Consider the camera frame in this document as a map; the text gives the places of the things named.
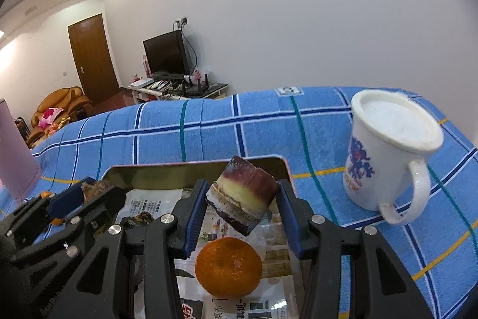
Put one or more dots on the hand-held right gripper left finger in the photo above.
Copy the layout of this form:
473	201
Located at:
194	222

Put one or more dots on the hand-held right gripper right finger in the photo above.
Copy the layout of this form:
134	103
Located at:
291	225

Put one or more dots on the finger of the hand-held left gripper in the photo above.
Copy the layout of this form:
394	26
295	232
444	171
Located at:
101	208
65	200

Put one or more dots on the small yellow-green fruit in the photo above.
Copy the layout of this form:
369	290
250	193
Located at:
94	188

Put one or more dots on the pink metal tin box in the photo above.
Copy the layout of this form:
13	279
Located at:
168	177

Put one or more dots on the layered cake slice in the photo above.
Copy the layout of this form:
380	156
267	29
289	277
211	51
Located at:
242	195

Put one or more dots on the printed brochure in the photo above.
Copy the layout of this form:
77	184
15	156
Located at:
278	266

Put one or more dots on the lilac tumbler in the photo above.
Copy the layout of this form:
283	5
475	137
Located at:
16	162

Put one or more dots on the pink floral cushion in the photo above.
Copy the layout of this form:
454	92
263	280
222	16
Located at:
50	116

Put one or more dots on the white mug with blue print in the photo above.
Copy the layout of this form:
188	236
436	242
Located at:
373	177

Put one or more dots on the blue checked blanket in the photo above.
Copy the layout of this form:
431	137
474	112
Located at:
261	128

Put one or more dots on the brown leather armchair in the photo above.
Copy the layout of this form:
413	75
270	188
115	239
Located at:
71	96

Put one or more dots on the black router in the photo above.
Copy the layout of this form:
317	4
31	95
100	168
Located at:
198	90

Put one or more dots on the white set-top box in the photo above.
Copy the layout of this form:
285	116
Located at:
142	82

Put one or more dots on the white television stand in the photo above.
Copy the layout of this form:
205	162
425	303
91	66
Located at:
220	91

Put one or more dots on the brown wooden door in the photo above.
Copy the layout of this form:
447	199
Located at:
91	57

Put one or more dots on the pink floral box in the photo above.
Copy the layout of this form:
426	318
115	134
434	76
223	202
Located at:
198	74

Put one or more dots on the tall pink box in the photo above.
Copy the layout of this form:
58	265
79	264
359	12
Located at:
145	66

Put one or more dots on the black television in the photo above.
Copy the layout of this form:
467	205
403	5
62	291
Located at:
164	51

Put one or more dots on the ceiling air vent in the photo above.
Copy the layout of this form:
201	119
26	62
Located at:
31	10

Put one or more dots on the wall socket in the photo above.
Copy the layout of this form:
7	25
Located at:
183	21

